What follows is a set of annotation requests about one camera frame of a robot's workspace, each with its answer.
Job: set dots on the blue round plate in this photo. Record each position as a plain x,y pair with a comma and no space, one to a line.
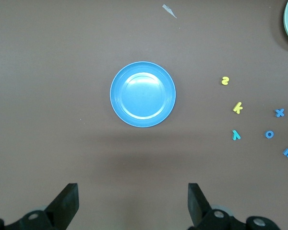
142,94

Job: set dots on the grey tape scrap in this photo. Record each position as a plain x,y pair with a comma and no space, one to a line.
169,10

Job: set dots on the teal foam letter y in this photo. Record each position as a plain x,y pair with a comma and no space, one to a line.
235,136

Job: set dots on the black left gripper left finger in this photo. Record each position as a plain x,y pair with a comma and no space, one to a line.
67,206

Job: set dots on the blue foam letter x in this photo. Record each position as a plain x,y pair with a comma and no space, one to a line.
279,112

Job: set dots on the blue foam letter o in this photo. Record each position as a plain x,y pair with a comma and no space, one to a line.
266,134

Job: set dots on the yellow foam letter s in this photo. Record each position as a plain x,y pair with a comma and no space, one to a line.
225,81

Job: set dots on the yellow foam letter k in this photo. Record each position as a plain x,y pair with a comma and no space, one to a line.
237,108

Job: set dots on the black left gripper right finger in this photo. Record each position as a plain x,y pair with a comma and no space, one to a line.
199,208

